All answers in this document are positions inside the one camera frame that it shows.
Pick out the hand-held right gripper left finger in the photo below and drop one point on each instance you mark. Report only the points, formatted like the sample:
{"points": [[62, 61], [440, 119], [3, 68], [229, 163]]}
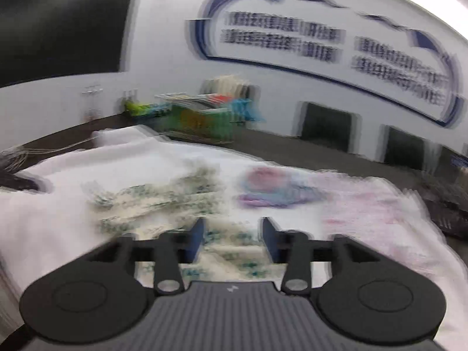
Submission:
{"points": [[197, 237]]}

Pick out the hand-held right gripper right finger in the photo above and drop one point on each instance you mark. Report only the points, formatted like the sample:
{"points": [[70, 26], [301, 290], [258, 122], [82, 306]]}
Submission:
{"points": [[268, 237]]}

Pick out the cream green floral garment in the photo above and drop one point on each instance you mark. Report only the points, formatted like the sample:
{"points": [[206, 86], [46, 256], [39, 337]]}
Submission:
{"points": [[164, 193]]}

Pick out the blue clothes hangers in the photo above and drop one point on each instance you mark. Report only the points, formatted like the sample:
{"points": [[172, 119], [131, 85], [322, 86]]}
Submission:
{"points": [[245, 109]]}

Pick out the cream clothes in bag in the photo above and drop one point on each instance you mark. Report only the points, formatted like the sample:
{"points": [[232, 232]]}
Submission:
{"points": [[230, 86]]}

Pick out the pastel pink blue folded garment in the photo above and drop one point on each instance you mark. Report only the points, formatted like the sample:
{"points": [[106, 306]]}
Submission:
{"points": [[274, 188]]}

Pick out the pale pink printed cloth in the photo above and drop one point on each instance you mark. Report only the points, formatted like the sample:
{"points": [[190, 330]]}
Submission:
{"points": [[365, 204]]}

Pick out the green zip storage bag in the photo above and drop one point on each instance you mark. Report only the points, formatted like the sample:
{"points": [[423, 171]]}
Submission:
{"points": [[197, 120]]}

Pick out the black chair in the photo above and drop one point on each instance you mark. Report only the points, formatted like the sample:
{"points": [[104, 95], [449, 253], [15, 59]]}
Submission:
{"points": [[407, 148], [453, 162], [327, 126]]}

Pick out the white fleece blanket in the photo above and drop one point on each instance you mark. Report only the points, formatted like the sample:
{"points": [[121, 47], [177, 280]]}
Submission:
{"points": [[65, 197]]}

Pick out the yellow green plastic item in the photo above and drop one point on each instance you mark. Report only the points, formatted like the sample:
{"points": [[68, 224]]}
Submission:
{"points": [[133, 109]]}

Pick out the black wall screen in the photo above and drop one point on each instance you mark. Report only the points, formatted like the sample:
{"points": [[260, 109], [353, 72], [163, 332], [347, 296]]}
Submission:
{"points": [[62, 22]]}

